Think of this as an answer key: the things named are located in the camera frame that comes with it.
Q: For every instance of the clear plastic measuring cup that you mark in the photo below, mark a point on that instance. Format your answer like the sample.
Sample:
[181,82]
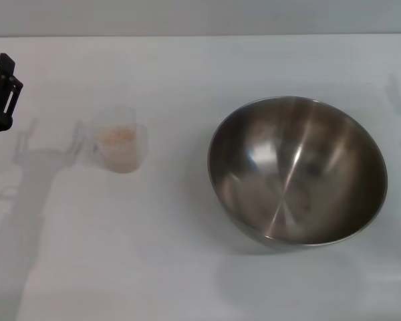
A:
[120,117]

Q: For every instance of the stainless steel mixing bowl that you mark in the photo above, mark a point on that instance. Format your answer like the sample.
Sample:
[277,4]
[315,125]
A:
[297,174]

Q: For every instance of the white rice grains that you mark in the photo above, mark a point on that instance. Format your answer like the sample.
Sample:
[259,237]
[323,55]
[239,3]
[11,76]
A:
[117,147]

